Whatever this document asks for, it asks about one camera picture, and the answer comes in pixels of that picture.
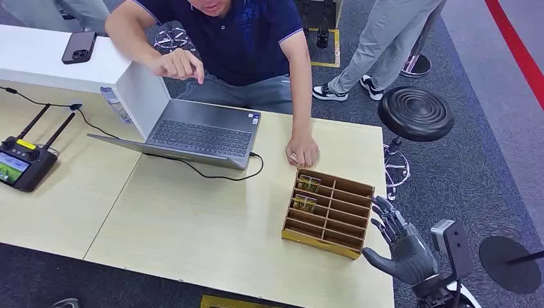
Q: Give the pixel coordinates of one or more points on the white desk riser box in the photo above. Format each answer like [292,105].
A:
[51,59]

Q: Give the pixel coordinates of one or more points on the black round stool chrome base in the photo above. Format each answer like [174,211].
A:
[415,112]

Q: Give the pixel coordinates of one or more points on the black equipment stand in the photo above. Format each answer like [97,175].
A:
[322,36]

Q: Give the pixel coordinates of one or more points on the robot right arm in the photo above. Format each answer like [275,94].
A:
[437,293]

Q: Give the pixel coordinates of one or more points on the grey open laptop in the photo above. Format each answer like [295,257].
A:
[204,134]

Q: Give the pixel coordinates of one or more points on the standing person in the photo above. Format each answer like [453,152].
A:
[382,38]

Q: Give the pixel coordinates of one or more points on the black smartphone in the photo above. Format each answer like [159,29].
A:
[79,46]

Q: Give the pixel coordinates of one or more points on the clear plastic water bottle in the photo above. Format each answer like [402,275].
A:
[115,105]

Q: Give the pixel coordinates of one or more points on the seated person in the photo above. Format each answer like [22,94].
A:
[250,38]

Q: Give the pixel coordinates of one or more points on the wooden card organizer box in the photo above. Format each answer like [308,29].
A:
[329,231]

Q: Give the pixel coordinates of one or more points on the person's left hand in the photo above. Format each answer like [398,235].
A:
[302,151]

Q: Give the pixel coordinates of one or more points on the person's right forearm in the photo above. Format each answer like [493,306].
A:
[129,40]

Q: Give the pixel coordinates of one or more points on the person's right hand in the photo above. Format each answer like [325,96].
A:
[176,63]

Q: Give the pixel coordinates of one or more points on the person's left forearm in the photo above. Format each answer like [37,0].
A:
[301,97]

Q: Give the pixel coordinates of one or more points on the black round disc base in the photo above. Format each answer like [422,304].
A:
[505,268]

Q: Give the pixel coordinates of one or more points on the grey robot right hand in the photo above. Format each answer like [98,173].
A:
[412,257]

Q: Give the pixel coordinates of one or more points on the yellow floor tape strip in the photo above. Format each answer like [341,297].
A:
[229,302]

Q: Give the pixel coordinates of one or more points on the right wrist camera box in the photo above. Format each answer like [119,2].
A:
[457,248]

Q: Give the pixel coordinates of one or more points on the chrome stool pole and foot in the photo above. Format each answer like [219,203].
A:
[415,66]

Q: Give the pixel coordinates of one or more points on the black remote controller with screen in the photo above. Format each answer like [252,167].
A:
[25,163]

